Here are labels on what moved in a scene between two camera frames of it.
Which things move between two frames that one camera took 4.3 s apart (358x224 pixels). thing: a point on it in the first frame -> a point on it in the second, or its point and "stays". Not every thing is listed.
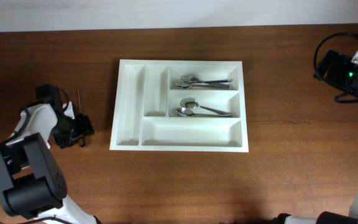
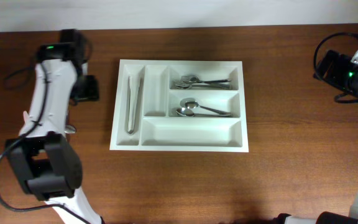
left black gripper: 86,129 -> 93,93
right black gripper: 340,63 stays
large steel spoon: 192,103 stays
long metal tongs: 79,101 -> 133,84
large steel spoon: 184,111 stays
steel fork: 188,78 stays
